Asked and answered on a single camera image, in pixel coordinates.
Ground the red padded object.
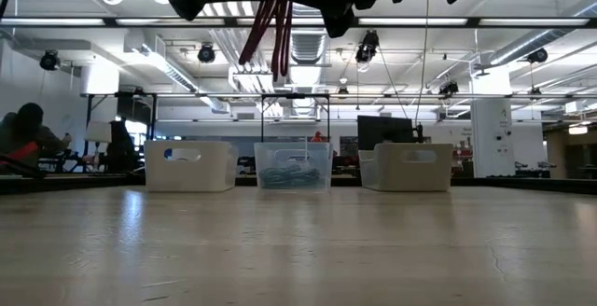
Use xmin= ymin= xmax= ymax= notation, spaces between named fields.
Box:
xmin=0 ymin=140 xmax=41 ymax=167

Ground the black metal frame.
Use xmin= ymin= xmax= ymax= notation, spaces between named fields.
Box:
xmin=85 ymin=91 xmax=159 ymax=173
xmin=259 ymin=92 xmax=332 ymax=144

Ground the black hanging overhead camera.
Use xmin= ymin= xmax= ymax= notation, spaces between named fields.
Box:
xmin=355 ymin=30 xmax=381 ymax=64

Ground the teal black braided cable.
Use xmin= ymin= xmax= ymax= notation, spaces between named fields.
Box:
xmin=258 ymin=168 xmax=323 ymax=190

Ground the white lampshade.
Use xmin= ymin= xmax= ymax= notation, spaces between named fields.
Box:
xmin=86 ymin=119 xmax=114 ymax=144

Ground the person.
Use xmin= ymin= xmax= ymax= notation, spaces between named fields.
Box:
xmin=105 ymin=119 xmax=140 ymax=173
xmin=0 ymin=102 xmax=72 ymax=167

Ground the clear plastic bin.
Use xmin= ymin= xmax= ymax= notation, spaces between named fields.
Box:
xmin=254 ymin=141 xmax=335 ymax=191

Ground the silver ventilation duct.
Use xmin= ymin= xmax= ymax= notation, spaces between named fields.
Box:
xmin=278 ymin=0 xmax=342 ymax=67

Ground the black computer monitor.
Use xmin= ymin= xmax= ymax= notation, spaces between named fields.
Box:
xmin=357 ymin=115 xmax=416 ymax=150

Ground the white plastic bin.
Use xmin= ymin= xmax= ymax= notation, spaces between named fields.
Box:
xmin=358 ymin=143 xmax=453 ymax=192
xmin=144 ymin=140 xmax=238 ymax=192

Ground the white square pillar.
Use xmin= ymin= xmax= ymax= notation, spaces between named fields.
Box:
xmin=469 ymin=98 xmax=515 ymax=179

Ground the red white braided cable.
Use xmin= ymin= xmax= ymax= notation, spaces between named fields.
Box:
xmin=238 ymin=0 xmax=294 ymax=83

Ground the thin hanging cable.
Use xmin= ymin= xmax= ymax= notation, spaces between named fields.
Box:
xmin=413 ymin=0 xmax=431 ymax=125

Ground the black table edge rail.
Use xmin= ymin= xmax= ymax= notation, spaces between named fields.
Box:
xmin=0 ymin=173 xmax=597 ymax=194

